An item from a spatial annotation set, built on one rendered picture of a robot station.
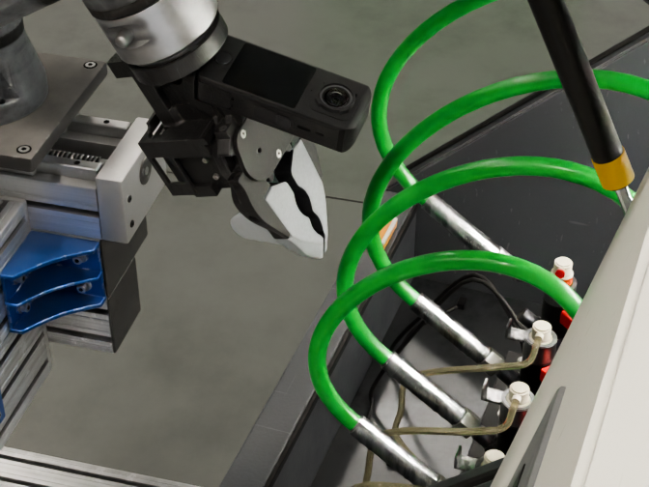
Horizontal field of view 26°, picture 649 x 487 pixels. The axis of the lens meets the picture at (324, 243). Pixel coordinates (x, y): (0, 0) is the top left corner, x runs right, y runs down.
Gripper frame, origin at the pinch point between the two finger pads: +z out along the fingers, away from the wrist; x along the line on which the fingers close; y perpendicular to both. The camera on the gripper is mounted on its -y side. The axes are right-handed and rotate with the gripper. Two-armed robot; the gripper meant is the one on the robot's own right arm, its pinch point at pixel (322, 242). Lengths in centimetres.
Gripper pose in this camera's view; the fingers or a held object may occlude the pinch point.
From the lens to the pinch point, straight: 104.9
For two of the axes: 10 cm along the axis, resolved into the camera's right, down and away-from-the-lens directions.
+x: -3.9, 7.2, -5.7
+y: -8.2, 0.1, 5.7
